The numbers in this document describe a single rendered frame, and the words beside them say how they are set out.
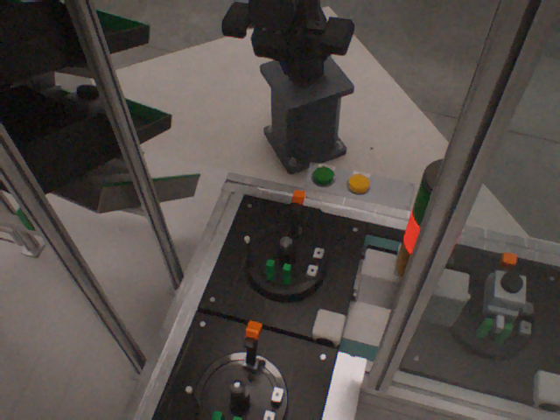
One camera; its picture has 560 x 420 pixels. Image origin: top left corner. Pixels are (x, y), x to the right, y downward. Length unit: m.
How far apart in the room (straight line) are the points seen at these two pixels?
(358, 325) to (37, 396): 0.57
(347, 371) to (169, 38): 2.42
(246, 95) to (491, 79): 1.06
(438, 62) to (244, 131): 1.76
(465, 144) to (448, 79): 2.43
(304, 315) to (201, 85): 0.73
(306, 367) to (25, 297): 0.57
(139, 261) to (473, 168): 0.81
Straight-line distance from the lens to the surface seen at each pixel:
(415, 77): 2.80
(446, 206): 0.46
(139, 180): 0.78
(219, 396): 0.84
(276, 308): 0.91
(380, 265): 0.64
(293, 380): 0.86
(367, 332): 0.96
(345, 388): 0.88
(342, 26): 0.81
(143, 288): 1.08
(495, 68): 0.36
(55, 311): 1.12
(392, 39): 3.01
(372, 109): 1.35
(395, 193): 1.06
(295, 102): 1.06
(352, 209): 1.03
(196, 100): 1.39
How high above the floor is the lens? 1.79
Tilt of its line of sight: 54 degrees down
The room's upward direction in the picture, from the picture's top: 2 degrees counter-clockwise
